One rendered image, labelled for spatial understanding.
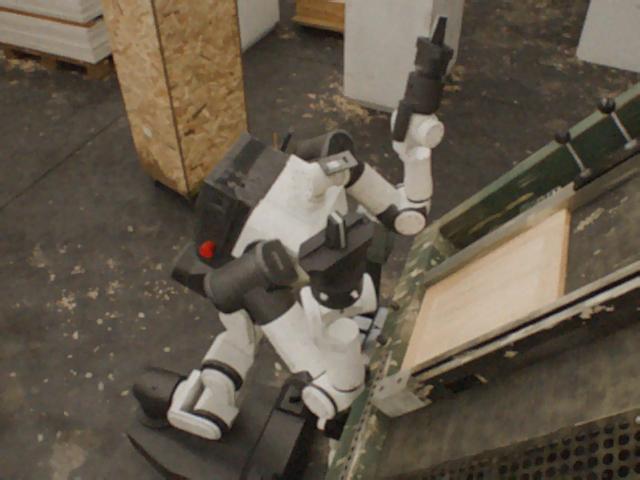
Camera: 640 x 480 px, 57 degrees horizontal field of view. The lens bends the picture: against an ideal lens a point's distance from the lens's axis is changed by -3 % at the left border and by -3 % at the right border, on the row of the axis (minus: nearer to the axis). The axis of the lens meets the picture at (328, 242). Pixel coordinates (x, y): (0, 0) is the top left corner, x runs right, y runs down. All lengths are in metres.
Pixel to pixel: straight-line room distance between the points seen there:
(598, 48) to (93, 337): 4.20
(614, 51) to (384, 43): 2.06
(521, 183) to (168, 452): 1.52
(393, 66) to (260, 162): 2.74
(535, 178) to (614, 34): 3.57
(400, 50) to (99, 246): 2.15
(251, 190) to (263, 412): 1.24
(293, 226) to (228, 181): 0.17
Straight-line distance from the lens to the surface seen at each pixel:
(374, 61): 4.06
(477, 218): 1.87
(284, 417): 2.31
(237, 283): 1.17
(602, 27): 5.24
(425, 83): 1.41
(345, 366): 1.13
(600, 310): 1.11
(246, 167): 1.33
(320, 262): 0.85
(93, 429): 2.67
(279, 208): 1.28
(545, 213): 1.52
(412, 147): 1.54
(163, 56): 2.95
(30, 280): 3.34
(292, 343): 1.20
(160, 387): 2.26
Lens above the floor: 2.18
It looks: 43 degrees down
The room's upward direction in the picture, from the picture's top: straight up
